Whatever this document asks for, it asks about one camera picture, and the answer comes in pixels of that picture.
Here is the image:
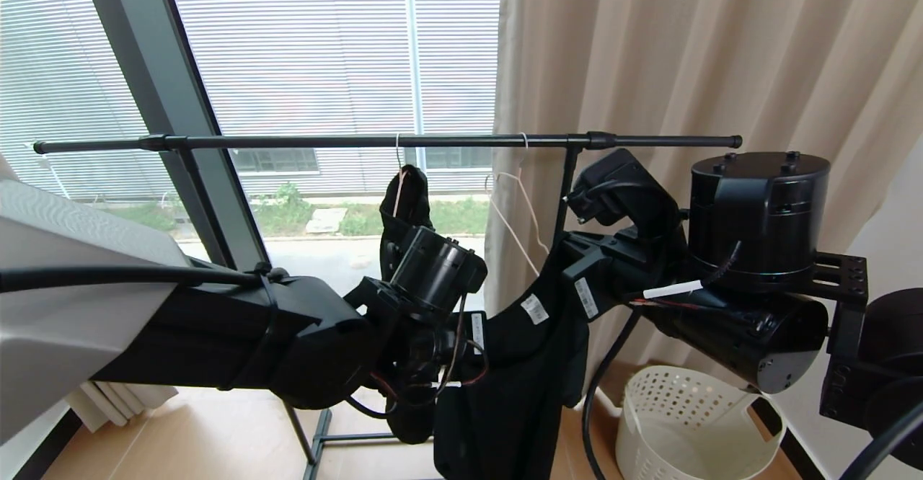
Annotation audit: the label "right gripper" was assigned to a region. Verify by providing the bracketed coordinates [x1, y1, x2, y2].
[557, 226, 697, 322]

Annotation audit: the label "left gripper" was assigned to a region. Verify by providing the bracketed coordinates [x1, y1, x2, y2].
[404, 309, 490, 394]

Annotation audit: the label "black garment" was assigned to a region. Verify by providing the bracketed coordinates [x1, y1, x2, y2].
[431, 246, 593, 480]

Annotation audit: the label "black shorts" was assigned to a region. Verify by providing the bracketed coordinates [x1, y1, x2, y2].
[379, 164, 437, 446]

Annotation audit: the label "pink clothes hanger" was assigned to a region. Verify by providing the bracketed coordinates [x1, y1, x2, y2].
[485, 133, 551, 279]
[392, 133, 410, 219]

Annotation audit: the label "white laundry basket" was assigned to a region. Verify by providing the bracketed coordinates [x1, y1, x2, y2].
[614, 365, 788, 480]

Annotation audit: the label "black clothes rack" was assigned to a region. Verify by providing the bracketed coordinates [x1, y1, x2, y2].
[32, 131, 743, 480]

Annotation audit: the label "beige curtain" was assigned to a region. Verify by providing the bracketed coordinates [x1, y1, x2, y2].
[483, 0, 923, 394]
[66, 381, 180, 435]

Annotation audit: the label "window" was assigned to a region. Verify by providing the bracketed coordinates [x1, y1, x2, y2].
[0, 0, 507, 301]

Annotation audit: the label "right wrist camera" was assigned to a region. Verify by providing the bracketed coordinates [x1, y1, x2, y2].
[565, 148, 684, 239]

